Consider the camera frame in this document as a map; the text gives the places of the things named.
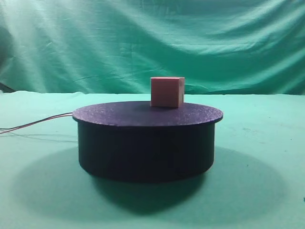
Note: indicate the green backdrop cloth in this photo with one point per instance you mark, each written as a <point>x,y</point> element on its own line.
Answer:
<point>116,46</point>

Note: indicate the pink cube-shaped block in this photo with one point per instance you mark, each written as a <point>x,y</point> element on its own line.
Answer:
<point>167,91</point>

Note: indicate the green table cloth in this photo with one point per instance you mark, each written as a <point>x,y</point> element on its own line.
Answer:
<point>257,180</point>

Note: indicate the black round turntable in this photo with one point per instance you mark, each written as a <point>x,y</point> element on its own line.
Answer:
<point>136,142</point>

